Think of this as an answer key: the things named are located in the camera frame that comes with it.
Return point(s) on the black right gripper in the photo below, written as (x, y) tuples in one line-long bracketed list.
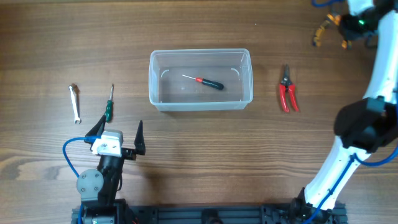
[(346, 29)]

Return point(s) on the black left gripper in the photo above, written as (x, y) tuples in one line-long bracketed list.
[(130, 153)]

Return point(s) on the orange black needle-nose pliers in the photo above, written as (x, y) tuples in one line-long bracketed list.
[(337, 20)]

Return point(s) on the red handled cutters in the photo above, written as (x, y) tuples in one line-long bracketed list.
[(286, 86)]

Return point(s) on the black red screwdriver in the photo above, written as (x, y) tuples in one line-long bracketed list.
[(203, 81)]

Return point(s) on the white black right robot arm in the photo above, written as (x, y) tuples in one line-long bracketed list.
[(360, 128)]

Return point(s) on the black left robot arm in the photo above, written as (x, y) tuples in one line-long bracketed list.
[(98, 187)]

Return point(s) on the clear plastic container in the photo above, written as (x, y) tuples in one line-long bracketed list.
[(170, 91)]

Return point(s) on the small silver wrench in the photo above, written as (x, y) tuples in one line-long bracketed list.
[(73, 96)]

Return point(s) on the green handled screwdriver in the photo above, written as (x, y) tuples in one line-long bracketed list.
[(109, 106)]

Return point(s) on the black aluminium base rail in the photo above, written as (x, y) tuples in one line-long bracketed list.
[(264, 214)]

